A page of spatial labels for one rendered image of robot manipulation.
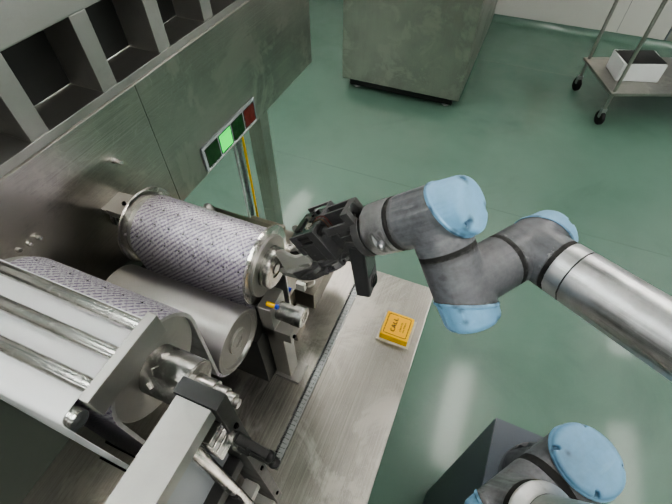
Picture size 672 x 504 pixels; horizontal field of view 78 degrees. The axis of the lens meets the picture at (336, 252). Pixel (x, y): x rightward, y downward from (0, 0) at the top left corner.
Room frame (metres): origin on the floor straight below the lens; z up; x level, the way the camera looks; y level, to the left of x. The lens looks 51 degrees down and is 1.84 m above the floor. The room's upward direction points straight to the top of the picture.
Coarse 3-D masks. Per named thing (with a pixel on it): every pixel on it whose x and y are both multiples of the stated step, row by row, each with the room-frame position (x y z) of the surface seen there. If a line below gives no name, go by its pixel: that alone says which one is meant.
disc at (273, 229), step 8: (264, 232) 0.46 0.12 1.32; (272, 232) 0.48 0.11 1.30; (280, 232) 0.50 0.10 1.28; (264, 240) 0.45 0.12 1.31; (256, 248) 0.43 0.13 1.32; (248, 264) 0.40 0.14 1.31; (248, 272) 0.40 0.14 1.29; (248, 280) 0.39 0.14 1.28; (248, 288) 0.39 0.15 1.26; (248, 296) 0.38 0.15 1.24
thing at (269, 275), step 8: (272, 248) 0.45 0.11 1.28; (280, 248) 0.46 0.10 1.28; (264, 256) 0.44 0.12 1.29; (272, 256) 0.44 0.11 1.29; (264, 264) 0.42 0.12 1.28; (272, 264) 0.43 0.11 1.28; (280, 264) 0.45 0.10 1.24; (264, 272) 0.41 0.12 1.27; (272, 272) 0.42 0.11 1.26; (280, 272) 0.44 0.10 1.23; (264, 280) 0.41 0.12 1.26; (272, 280) 0.42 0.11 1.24
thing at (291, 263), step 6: (276, 252) 0.42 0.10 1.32; (282, 252) 0.42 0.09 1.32; (288, 252) 0.42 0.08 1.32; (282, 258) 0.42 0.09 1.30; (288, 258) 0.41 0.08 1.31; (294, 258) 0.41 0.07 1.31; (300, 258) 0.41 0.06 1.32; (306, 258) 0.41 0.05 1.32; (282, 264) 0.42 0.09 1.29; (288, 264) 0.41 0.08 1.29; (294, 264) 0.41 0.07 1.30; (300, 264) 0.41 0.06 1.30; (306, 264) 0.41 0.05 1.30; (282, 270) 0.42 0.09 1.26; (288, 270) 0.41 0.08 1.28; (294, 270) 0.41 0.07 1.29; (288, 276) 0.41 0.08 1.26; (294, 276) 0.40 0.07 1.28
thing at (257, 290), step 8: (144, 200) 0.55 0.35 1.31; (136, 208) 0.53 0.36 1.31; (128, 224) 0.50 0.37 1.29; (128, 232) 0.50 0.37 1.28; (128, 240) 0.49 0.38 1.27; (272, 240) 0.46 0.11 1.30; (280, 240) 0.49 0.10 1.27; (264, 248) 0.44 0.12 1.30; (256, 256) 0.42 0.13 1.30; (256, 264) 0.41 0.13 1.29; (256, 272) 0.41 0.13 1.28; (256, 280) 0.40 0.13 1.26; (256, 288) 0.40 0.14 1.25; (264, 288) 0.42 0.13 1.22; (256, 296) 0.40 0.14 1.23
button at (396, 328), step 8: (392, 312) 0.54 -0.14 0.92; (384, 320) 0.52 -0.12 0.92; (392, 320) 0.52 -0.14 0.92; (400, 320) 0.52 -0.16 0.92; (408, 320) 0.52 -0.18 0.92; (384, 328) 0.50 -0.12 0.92; (392, 328) 0.50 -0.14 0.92; (400, 328) 0.50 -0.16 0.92; (408, 328) 0.50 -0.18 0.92; (384, 336) 0.48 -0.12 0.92; (392, 336) 0.48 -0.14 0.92; (400, 336) 0.48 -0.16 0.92; (408, 336) 0.48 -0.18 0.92; (400, 344) 0.46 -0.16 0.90
